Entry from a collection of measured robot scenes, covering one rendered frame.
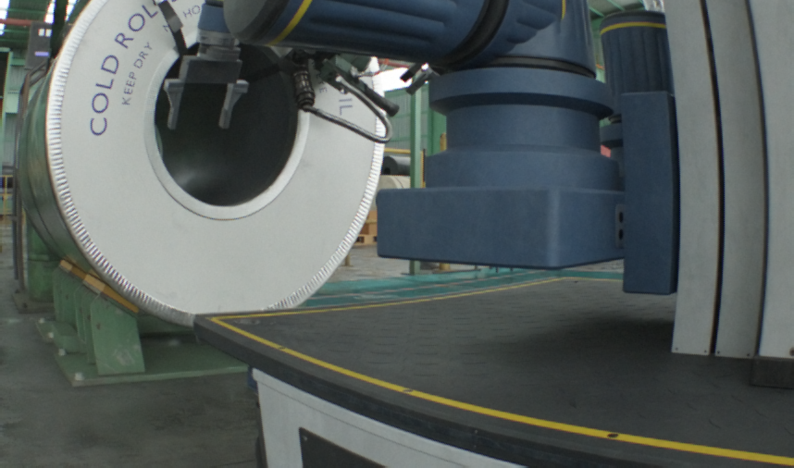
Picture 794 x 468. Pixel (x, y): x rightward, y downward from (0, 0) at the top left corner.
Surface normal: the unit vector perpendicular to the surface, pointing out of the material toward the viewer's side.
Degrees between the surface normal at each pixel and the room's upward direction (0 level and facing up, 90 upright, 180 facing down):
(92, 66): 90
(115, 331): 90
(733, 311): 90
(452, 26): 140
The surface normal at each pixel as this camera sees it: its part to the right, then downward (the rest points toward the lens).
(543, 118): 0.04, 0.01
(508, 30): 0.48, 0.64
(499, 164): -0.40, 0.01
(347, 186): 0.71, 0.01
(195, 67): 0.64, 0.43
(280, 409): -0.72, 0.00
